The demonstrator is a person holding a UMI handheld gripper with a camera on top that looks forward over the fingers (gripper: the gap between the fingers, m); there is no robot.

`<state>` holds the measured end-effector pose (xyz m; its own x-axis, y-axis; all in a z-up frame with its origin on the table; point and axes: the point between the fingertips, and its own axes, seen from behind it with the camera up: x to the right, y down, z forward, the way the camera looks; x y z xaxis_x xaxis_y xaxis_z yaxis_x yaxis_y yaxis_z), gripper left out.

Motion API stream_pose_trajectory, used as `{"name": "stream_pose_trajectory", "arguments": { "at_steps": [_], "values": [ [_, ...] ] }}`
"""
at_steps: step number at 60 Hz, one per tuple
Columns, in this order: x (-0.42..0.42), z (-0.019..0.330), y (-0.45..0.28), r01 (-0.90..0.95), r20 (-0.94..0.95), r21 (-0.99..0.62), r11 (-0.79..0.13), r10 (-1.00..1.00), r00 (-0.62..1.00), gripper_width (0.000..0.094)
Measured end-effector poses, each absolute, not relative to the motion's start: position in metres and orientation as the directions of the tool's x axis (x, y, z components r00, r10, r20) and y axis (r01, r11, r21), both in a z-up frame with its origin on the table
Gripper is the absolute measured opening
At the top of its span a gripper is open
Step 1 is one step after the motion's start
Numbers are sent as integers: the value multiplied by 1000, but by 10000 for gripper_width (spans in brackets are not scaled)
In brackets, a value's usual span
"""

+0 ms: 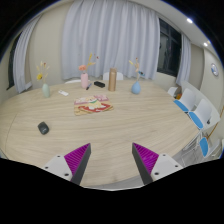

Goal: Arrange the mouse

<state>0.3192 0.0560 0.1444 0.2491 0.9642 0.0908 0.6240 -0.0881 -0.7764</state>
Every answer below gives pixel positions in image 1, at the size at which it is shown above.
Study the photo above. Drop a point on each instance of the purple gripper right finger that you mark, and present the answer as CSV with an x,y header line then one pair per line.
x,y
153,166

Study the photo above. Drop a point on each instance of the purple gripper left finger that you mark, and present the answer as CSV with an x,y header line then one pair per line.
x,y
71,166

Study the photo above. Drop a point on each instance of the black computer mouse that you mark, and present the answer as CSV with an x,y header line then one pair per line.
x,y
43,128

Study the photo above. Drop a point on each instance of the colourful printed mouse pad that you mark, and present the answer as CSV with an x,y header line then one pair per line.
x,y
92,104

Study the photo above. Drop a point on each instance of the white blue chair near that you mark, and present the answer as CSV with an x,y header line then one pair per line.
x,y
208,150

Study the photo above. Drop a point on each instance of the white blue chair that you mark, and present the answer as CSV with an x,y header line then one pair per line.
x,y
208,150
187,100
201,114

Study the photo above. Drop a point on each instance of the white blue chair middle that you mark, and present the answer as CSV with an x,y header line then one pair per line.
x,y
201,114

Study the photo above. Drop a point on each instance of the white blue chair far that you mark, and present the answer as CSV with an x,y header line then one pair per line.
x,y
187,100

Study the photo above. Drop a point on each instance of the white remote control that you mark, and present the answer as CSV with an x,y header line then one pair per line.
x,y
63,93

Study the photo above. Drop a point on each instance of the blue vase with flowers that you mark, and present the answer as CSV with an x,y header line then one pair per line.
x,y
136,88

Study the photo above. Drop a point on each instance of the black rectangular case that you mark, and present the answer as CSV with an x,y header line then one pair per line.
x,y
99,84

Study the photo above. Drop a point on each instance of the pink vase with flowers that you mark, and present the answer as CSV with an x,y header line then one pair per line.
x,y
84,68

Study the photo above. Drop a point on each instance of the copper thermos bottle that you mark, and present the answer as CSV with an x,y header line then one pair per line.
x,y
112,79

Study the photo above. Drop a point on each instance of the white right curtain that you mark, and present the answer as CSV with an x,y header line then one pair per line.
x,y
185,60

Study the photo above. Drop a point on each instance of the white curtain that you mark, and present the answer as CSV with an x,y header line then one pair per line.
x,y
20,55
111,33
185,60

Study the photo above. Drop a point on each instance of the white left curtain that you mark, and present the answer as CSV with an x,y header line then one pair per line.
x,y
20,55

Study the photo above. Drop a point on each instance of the dark window right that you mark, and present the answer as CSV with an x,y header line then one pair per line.
x,y
169,50

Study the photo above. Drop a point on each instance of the white centre curtain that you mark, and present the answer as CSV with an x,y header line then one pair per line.
x,y
111,33

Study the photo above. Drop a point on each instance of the round wall clock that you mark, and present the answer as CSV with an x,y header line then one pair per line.
x,y
214,70

